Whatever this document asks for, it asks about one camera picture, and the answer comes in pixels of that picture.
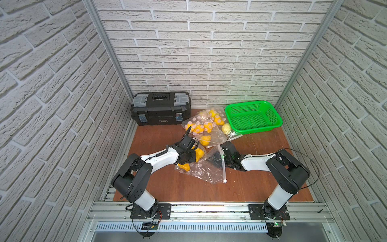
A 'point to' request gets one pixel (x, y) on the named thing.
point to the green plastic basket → (253, 117)
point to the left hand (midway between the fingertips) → (195, 156)
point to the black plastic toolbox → (162, 108)
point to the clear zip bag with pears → (211, 127)
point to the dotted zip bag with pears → (208, 166)
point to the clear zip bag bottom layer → (233, 135)
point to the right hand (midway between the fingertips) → (208, 159)
